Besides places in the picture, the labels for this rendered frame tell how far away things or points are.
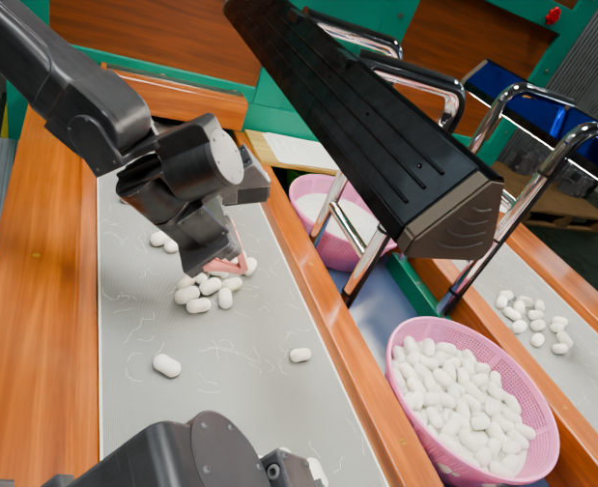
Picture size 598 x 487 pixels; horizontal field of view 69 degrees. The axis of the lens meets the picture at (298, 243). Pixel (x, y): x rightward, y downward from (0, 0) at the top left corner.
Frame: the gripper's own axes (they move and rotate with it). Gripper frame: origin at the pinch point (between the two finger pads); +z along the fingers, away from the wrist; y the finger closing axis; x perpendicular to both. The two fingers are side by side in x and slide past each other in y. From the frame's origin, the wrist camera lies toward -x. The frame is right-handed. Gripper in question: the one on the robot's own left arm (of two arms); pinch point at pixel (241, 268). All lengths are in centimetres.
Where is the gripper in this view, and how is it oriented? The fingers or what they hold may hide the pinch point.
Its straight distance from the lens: 58.9
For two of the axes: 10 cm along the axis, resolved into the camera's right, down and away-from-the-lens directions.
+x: -8.3, 5.4, 1.2
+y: -3.3, -6.5, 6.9
